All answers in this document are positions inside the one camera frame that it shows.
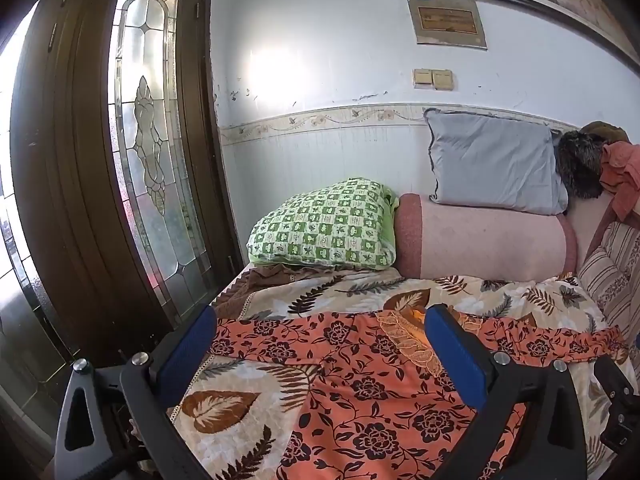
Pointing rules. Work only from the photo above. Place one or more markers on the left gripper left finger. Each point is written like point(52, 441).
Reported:
point(114, 422)

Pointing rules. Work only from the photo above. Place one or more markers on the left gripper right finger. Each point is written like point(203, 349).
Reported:
point(551, 443)

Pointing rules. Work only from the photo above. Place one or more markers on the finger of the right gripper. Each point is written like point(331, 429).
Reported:
point(621, 434)

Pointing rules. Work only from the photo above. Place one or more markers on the orange black floral garment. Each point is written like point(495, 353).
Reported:
point(331, 396)

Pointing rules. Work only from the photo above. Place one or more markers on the leaf pattern beige blanket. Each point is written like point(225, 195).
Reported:
point(532, 322)

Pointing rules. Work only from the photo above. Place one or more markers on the striped beige pillow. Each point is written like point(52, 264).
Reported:
point(610, 275)

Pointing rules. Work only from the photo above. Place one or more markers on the brown door with stained glass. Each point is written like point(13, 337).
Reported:
point(114, 214)

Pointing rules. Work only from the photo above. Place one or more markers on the pink headboard cushion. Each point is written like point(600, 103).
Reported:
point(587, 216)

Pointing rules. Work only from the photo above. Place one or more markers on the pink bolster pillow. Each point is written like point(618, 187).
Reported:
point(434, 241)

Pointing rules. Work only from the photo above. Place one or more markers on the green white checkered pillow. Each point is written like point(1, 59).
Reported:
point(349, 223)

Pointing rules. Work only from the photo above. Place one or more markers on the salmon orange cloth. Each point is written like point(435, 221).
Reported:
point(620, 176)

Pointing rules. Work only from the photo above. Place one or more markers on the black furry cushion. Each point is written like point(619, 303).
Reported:
point(578, 161)

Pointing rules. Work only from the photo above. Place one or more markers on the grey pillow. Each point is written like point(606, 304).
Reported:
point(493, 162)

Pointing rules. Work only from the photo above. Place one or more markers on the olive green cloth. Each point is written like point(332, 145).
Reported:
point(606, 131)

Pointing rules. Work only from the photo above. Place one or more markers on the beige wall switch pair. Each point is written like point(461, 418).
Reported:
point(436, 79)

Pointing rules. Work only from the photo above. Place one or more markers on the framed wall plaque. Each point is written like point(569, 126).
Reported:
point(452, 23)

